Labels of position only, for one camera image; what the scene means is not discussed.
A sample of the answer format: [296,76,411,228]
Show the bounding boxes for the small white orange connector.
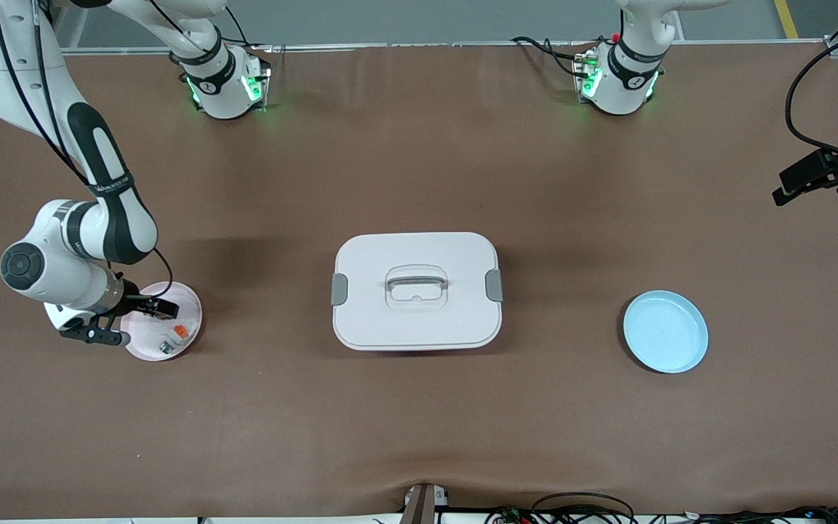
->
[159,321,199,356]

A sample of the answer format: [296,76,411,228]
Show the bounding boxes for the black looped cable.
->
[530,492,637,524]

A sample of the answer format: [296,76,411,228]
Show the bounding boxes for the white lidded storage box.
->
[330,231,505,352]

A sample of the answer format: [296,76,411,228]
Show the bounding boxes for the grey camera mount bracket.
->
[401,483,450,524]

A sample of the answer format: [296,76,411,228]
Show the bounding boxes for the black right base cable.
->
[204,4,274,52]

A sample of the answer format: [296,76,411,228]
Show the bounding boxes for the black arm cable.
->
[785,22,838,175]
[0,0,175,301]

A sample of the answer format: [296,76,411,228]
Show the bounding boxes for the black base cable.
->
[511,33,612,77]
[204,4,274,52]

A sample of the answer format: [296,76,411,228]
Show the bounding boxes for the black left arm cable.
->
[785,22,838,175]

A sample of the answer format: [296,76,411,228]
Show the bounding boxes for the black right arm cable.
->
[0,0,175,301]

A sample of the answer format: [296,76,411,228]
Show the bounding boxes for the light blue round plate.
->
[623,290,709,375]

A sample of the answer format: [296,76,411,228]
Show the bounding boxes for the black cable bundle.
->
[637,504,838,524]

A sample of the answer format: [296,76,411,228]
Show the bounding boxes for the brown table cover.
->
[0,40,838,521]

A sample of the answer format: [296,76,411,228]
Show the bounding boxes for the black left base cable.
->
[511,33,612,77]

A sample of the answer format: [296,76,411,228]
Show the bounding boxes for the silver table edge rail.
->
[63,38,838,59]

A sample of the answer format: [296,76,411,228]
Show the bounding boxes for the pink round plate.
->
[121,281,204,362]

